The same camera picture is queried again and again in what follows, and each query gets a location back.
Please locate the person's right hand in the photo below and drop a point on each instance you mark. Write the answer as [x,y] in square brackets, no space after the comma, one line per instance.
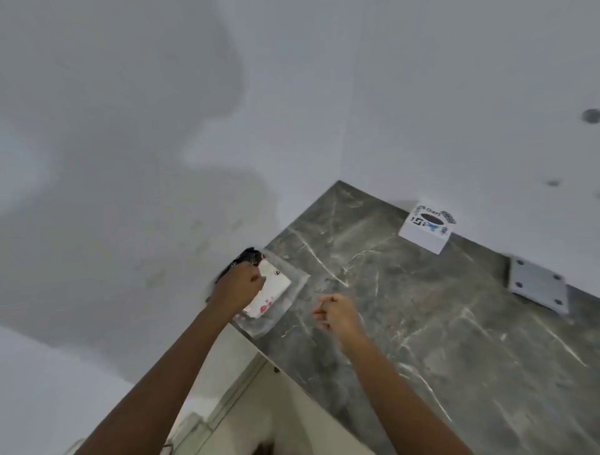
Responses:
[342,316]

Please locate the person's left hand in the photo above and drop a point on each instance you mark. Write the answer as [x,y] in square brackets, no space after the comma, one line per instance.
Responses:
[234,293]

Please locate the person's left fingers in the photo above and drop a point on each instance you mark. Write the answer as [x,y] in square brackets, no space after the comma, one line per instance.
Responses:
[253,278]

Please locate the person's right fingers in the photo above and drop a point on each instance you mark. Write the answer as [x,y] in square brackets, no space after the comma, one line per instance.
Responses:
[321,313]

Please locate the clear plastic bag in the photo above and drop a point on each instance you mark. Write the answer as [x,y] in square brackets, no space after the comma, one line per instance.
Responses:
[286,300]

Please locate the person's right forearm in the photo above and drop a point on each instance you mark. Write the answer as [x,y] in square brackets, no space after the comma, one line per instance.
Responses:
[398,403]

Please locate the person's left forearm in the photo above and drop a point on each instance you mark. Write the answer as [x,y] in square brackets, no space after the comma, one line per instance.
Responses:
[159,389]

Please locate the black small item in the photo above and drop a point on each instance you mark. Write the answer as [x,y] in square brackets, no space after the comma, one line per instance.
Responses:
[244,259]

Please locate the white packet with pink print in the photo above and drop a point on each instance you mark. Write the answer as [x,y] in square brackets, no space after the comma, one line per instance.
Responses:
[272,293]

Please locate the white cabinet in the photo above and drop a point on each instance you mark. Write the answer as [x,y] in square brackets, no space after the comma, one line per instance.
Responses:
[290,422]

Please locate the white box with printed top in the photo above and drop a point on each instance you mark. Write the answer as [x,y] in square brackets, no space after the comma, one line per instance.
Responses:
[424,232]

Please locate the white metal mounting bracket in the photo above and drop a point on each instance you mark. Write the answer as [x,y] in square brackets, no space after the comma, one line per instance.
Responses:
[538,286]

